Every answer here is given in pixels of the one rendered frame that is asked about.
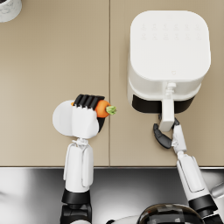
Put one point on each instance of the white patterned pot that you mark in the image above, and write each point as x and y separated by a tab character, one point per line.
8	8

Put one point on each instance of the white round plate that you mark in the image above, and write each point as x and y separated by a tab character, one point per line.
62	118

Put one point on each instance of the pale air fryer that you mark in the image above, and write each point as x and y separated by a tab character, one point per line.
169	58

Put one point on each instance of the dark round robot body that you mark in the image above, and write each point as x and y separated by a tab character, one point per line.
166	215

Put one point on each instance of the orange carrot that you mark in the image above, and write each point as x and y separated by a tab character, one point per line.
102	108

